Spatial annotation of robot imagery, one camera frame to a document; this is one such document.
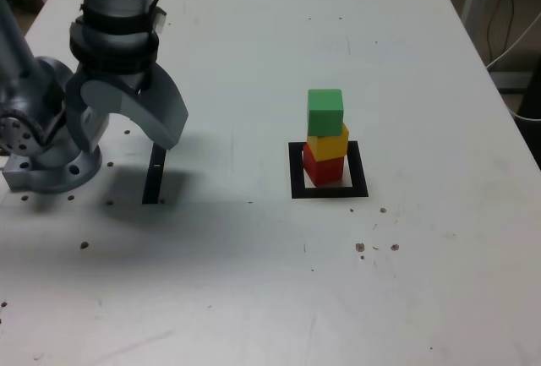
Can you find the yellow cube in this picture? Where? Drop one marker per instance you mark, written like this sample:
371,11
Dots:
334,148

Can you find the small grey gripper camera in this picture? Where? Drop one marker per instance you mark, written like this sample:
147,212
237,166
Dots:
159,20

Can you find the black tape square outline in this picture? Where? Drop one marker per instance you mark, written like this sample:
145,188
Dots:
296,180

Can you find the black tape strip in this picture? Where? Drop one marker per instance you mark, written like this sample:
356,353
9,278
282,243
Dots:
151,184

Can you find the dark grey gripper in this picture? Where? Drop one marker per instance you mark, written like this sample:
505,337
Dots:
131,83

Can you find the red cube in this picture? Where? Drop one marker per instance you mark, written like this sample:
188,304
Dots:
325,173

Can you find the green cube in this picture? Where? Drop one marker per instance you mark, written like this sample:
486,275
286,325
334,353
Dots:
325,112

